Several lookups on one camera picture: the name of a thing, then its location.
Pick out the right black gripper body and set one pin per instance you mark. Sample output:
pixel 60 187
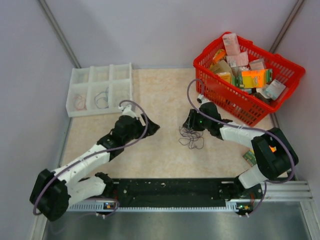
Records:
pixel 207 123

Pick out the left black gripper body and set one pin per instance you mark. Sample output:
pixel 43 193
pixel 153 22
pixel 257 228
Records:
pixel 138 131

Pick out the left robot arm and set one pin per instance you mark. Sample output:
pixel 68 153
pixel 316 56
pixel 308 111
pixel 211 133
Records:
pixel 55 191

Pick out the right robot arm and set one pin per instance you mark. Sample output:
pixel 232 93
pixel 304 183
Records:
pixel 273 153

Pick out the white compartment tray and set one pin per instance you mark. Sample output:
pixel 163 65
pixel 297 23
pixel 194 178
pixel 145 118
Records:
pixel 98 90

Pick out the orange green box on table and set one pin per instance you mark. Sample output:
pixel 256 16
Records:
pixel 250 158

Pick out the red plastic basket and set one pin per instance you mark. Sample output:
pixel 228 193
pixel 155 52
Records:
pixel 240 104

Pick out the tan cardboard box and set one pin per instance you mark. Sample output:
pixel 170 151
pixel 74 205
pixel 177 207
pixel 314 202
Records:
pixel 221 67

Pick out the orange yellow box in basket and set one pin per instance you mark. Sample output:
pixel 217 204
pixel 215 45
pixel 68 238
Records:
pixel 254 78

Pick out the pink box flat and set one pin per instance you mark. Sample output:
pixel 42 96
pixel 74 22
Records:
pixel 239 60

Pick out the pale blue box in basket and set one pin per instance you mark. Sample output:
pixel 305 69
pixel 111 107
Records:
pixel 274 89

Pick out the pink box upright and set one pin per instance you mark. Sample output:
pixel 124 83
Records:
pixel 231 44

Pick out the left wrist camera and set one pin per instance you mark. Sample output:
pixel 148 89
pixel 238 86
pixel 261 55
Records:
pixel 128 110

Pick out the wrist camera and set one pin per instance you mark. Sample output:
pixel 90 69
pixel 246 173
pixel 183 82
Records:
pixel 128 110
pixel 201 99

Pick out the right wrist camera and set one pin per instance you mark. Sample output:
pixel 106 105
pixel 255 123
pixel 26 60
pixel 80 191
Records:
pixel 201 99

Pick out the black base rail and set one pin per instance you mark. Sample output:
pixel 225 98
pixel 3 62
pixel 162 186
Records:
pixel 177 192

